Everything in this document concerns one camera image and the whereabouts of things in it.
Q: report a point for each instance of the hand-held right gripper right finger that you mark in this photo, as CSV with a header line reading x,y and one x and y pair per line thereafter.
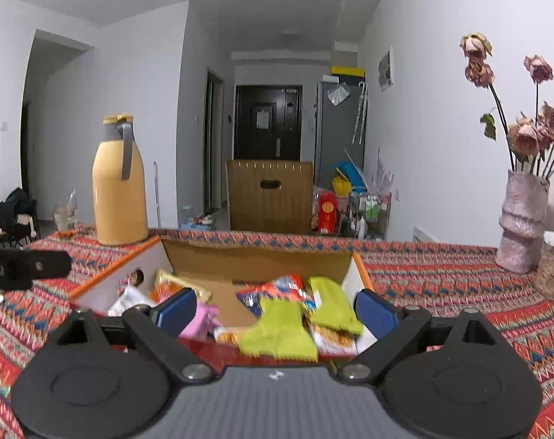
x,y
375,311

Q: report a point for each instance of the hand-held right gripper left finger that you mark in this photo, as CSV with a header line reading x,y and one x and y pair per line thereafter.
x,y
178,313

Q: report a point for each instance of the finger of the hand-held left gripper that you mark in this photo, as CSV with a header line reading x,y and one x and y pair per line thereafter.
x,y
48,265

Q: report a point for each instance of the pink snack packet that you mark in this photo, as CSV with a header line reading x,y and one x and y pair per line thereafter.
x,y
203,322

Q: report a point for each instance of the orange gold-trimmed snack packet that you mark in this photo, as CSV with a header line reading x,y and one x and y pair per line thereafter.
x,y
171,281

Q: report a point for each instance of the green snack packet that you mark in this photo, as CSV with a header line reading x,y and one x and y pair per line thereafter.
x,y
334,302
277,334

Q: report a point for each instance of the white snack packet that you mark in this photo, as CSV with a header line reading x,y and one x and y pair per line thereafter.
x,y
128,302

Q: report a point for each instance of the orange biscuit packet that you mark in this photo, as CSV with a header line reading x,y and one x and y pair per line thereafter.
x,y
226,334

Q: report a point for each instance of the cardboard box with orange rim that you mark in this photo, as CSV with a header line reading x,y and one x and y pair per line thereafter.
x,y
258,265

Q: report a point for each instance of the red colourful snack packet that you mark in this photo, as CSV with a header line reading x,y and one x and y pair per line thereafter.
x,y
277,290

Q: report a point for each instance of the clear drinking glass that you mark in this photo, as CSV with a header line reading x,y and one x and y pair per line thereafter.
x,y
65,219

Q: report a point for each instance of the black clothes pile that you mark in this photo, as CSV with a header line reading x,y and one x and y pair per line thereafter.
x,y
16,210

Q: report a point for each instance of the red patterned tablecloth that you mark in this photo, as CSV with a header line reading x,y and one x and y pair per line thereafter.
x,y
441,274

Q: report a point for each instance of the blue floor tray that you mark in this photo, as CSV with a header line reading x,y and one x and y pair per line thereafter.
x,y
199,224

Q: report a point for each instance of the yellow thermos jug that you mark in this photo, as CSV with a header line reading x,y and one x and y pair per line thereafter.
x,y
119,201

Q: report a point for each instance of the red gift bag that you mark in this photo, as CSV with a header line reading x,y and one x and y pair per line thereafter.
x,y
328,212

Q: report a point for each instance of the wooden chair back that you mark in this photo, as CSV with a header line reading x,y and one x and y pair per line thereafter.
x,y
267,210

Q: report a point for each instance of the translucent pink plastic wrap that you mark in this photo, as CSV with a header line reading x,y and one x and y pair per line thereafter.
x,y
379,173

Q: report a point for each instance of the blue plastic item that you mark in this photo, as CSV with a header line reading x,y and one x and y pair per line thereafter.
x,y
352,171

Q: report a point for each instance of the grey refrigerator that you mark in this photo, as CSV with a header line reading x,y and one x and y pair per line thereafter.
x,y
338,146

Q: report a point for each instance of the pink ribbed vase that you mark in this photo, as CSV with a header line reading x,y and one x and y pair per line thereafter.
x,y
521,224

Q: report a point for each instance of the woven basket white liner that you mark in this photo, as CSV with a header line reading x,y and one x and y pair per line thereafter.
x,y
553,274

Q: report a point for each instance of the dark entrance door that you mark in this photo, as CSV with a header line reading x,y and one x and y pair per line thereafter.
x,y
247,137

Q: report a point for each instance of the clear hanging umbrella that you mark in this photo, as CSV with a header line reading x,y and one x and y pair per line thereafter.
x,y
360,114

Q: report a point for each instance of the clear plastic bag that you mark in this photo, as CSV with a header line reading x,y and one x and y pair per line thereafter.
x,y
338,95

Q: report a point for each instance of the dried pink roses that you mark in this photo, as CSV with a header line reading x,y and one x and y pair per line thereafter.
x,y
526,137

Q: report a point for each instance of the yellow and black box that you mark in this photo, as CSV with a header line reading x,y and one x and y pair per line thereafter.
x,y
347,71

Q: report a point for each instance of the white wall heater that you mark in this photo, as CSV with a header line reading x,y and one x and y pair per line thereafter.
x,y
423,235

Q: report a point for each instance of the wall electrical panel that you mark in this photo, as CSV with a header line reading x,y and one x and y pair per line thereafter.
x,y
386,68

